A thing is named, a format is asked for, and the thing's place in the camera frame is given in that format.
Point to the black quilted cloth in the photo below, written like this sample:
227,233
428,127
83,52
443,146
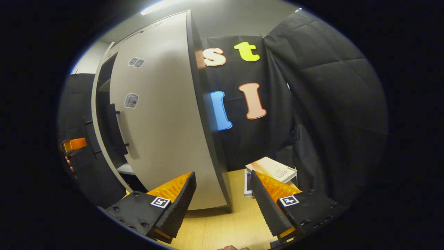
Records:
76,97
329,104

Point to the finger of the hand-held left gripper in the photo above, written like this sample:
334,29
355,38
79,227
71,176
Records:
74,144

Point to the cream book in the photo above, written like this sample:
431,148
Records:
274,168

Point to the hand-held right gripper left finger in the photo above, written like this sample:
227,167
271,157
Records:
180,205

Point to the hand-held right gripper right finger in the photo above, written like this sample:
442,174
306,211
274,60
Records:
267,205

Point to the black backdrop cloth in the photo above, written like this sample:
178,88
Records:
249,142

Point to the blue cover book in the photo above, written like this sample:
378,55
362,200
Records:
247,184

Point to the grey shoe cabinet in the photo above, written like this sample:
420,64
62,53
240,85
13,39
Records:
212,146

